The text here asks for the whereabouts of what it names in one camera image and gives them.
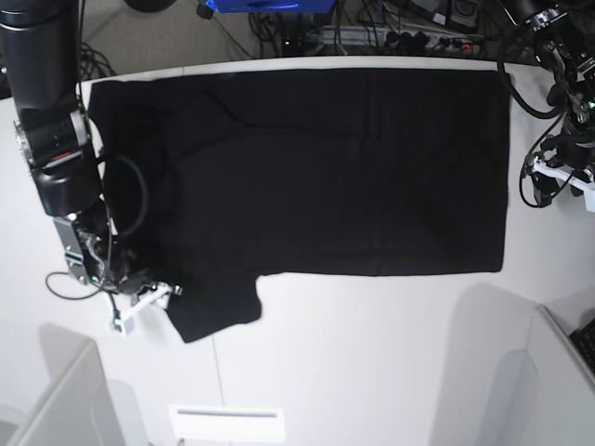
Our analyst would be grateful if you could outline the white partition panel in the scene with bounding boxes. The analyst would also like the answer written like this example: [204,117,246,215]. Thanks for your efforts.
[7,323,126,445]
[482,307,594,445]

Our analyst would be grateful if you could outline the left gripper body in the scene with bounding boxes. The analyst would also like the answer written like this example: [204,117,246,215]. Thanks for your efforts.
[524,134,594,190]

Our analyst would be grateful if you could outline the white partition panel left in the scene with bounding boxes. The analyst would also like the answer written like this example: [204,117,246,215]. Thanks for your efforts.
[7,323,126,445]

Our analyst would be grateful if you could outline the coiled black cable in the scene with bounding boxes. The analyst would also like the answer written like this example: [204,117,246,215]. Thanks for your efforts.
[78,41,117,85]

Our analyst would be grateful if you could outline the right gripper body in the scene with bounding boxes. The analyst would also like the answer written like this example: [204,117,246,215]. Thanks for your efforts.
[99,248,161,309]

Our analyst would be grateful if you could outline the white partition panel right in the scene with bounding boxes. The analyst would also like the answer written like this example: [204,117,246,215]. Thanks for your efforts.
[482,307,594,445]

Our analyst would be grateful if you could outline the black keyboard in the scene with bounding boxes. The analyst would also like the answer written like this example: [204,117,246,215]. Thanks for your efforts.
[570,320,595,373]

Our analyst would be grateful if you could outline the black T-shirt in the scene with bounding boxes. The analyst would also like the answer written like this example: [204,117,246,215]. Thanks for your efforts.
[88,69,510,343]

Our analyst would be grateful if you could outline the blue box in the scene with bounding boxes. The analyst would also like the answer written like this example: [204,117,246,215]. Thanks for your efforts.
[205,0,335,14]

